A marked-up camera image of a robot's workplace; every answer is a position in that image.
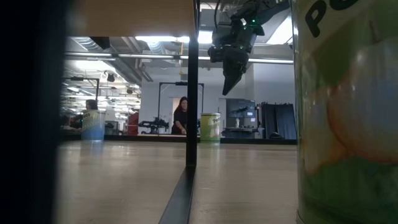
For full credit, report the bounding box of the person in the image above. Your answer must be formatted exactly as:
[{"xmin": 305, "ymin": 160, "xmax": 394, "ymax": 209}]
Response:
[
  {"xmin": 170, "ymin": 96, "xmax": 188, "ymax": 136},
  {"xmin": 85, "ymin": 98, "xmax": 99, "ymax": 111}
]

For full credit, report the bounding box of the black gantry frame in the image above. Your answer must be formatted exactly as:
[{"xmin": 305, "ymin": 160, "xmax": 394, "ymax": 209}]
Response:
[
  {"xmin": 61, "ymin": 77, "xmax": 100, "ymax": 103},
  {"xmin": 157, "ymin": 81, "xmax": 205, "ymax": 135}
]

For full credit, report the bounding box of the wall monitor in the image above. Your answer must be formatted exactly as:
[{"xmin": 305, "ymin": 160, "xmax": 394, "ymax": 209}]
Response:
[{"xmin": 226, "ymin": 98, "xmax": 257, "ymax": 119}]

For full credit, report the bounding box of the yellow hanging cord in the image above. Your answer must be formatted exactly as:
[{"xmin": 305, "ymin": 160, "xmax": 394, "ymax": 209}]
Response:
[{"xmin": 178, "ymin": 42, "xmax": 185, "ymax": 76}]

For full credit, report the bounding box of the red cabinet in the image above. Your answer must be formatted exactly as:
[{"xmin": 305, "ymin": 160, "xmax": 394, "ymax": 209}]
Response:
[{"xmin": 127, "ymin": 111, "xmax": 140, "ymax": 135}]

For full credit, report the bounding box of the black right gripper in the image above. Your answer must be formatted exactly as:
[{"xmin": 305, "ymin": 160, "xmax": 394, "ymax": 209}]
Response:
[{"xmin": 213, "ymin": 17, "xmax": 266, "ymax": 96}]

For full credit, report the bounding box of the dark background table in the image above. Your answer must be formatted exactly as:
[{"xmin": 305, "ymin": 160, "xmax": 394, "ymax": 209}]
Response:
[{"xmin": 221, "ymin": 126, "xmax": 265, "ymax": 139}]

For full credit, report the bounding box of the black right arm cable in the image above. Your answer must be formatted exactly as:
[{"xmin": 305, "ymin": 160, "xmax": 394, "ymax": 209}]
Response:
[{"xmin": 213, "ymin": 0, "xmax": 223, "ymax": 30}]

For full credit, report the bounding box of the blue and white tin can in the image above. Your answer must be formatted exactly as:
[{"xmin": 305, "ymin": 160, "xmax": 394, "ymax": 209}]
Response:
[{"xmin": 81, "ymin": 109, "xmax": 106, "ymax": 141}]

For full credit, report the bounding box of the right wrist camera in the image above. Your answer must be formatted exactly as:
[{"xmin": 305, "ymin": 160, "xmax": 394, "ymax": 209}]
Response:
[{"xmin": 207, "ymin": 43, "xmax": 226, "ymax": 63}]

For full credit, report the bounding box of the long ceiling light tube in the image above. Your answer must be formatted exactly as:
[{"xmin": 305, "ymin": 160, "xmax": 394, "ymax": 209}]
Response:
[{"xmin": 64, "ymin": 52, "xmax": 295, "ymax": 65}]

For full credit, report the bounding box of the wooden shelf black metal frame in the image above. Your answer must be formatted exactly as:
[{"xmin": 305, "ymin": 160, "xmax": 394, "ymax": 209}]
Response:
[{"xmin": 0, "ymin": 0, "xmax": 200, "ymax": 224}]

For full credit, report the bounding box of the green pears tin can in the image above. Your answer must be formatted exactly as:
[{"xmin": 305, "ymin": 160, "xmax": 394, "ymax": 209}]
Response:
[
  {"xmin": 200, "ymin": 112, "xmax": 221, "ymax": 144},
  {"xmin": 290, "ymin": 0, "xmax": 398, "ymax": 224}
]

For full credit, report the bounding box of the black curtain booth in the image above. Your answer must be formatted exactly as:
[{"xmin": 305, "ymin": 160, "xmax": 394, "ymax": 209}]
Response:
[{"xmin": 260, "ymin": 101, "xmax": 297, "ymax": 140}]

